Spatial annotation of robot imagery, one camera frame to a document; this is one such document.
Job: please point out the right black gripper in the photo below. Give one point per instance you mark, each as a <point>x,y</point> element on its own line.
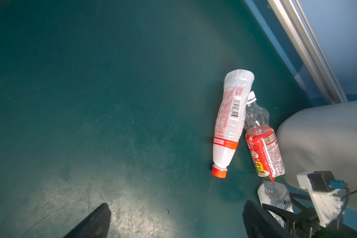
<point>302,225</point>

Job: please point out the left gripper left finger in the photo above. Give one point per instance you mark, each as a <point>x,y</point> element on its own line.
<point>95,225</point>

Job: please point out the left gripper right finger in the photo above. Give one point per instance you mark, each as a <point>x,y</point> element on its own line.
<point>260,224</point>

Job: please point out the white label green cap bottle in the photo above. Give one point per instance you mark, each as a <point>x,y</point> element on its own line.
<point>275,194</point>

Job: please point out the clear bottle red label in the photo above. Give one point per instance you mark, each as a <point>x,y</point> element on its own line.
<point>262,142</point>

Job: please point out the white bottle red cap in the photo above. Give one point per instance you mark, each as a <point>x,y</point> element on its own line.
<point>230,119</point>

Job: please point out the white waste bin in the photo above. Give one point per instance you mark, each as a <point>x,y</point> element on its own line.
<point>321,139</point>

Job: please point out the horizontal aluminium frame bar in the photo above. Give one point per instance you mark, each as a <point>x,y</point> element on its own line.
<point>293,20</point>

